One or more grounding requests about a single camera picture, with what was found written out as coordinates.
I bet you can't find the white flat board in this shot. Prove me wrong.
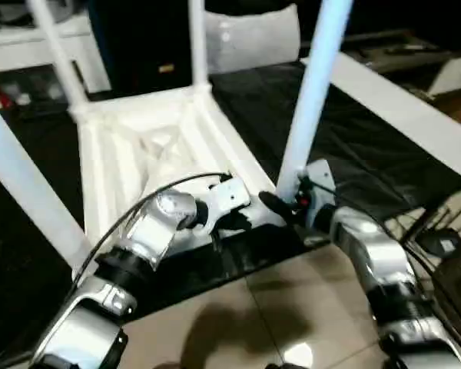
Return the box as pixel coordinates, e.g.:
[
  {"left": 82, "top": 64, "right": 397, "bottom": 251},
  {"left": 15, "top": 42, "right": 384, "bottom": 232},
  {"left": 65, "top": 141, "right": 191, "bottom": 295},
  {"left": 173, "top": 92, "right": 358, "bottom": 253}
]
[{"left": 306, "top": 51, "right": 461, "bottom": 182}]

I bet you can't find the white glass-door cabinet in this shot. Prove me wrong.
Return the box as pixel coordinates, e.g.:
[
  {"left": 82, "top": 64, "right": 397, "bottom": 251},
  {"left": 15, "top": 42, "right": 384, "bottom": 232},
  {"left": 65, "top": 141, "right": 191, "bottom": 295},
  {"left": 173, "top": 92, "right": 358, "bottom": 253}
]
[{"left": 0, "top": 17, "right": 113, "bottom": 102}]

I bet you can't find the grey cushion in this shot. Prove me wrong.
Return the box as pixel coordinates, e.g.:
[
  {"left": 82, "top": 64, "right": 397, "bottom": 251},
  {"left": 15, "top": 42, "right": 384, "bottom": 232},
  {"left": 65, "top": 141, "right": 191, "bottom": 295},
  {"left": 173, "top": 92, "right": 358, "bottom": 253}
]
[{"left": 203, "top": 4, "right": 303, "bottom": 76}]

